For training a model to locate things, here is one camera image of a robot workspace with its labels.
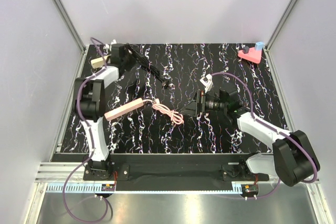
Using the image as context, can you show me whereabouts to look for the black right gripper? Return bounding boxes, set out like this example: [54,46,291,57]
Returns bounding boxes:
[178,90,227,116]

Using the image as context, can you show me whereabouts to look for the beige power strip red sockets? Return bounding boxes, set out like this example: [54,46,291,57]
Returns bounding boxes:
[90,55,110,69]

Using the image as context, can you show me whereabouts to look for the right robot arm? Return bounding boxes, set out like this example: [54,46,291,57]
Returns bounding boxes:
[180,90,320,187]

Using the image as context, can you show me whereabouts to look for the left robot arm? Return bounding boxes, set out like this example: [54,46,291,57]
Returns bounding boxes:
[72,42,130,180]

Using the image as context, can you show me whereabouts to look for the dark grey plug block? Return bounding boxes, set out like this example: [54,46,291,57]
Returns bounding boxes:
[243,46,249,54]

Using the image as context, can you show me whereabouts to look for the pink triangular socket block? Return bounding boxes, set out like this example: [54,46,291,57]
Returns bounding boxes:
[238,48,262,64]

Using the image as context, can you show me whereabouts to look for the blue plug block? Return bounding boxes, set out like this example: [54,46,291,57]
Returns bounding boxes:
[255,41,264,51]

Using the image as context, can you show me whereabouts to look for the pink power strip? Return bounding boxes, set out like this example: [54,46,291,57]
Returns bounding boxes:
[104,98,144,121]

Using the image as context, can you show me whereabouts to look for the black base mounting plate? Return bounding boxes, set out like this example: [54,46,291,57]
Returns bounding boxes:
[80,154,269,194]

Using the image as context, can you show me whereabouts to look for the black power strip cable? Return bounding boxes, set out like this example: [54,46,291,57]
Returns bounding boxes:
[124,42,171,88]

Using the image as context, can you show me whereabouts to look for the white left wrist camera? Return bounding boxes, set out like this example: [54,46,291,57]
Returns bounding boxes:
[104,39,117,50]

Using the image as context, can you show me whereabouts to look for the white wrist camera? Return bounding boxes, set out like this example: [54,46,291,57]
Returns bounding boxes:
[200,74,213,93]
[104,39,117,50]

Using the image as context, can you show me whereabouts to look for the pink coiled power cable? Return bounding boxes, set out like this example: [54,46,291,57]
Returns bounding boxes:
[145,99,185,125]

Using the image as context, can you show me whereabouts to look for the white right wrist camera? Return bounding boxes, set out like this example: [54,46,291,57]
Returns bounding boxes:
[200,74,213,93]

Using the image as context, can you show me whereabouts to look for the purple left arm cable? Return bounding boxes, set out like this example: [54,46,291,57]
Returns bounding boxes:
[62,37,115,221]

